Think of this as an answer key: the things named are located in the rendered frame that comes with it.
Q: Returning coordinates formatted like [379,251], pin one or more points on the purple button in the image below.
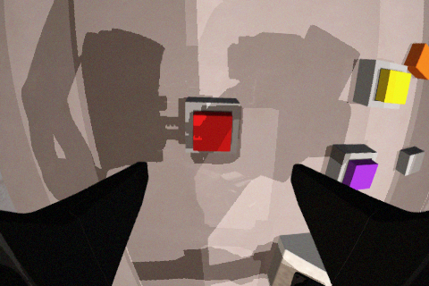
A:
[353,165]

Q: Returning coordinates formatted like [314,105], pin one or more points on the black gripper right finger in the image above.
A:
[362,241]

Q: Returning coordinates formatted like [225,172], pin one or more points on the red button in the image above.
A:
[212,125]

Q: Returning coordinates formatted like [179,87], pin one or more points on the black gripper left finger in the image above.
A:
[78,241]

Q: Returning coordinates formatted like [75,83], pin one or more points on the orange block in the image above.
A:
[418,60]

